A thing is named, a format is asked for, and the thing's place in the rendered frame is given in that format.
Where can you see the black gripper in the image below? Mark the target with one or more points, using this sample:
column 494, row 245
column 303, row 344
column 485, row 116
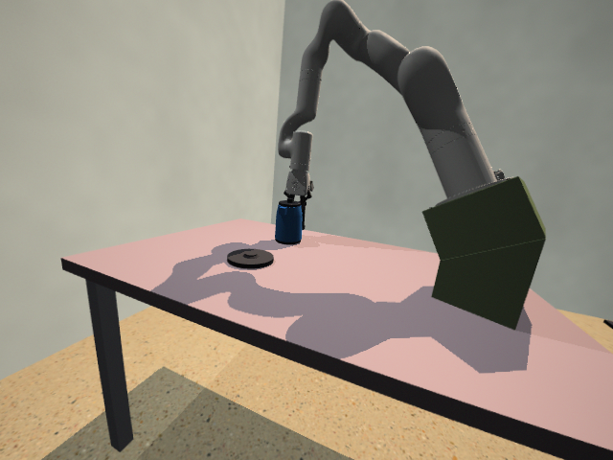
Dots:
column 298, row 184

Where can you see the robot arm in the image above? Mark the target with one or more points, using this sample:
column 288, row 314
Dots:
column 422, row 79

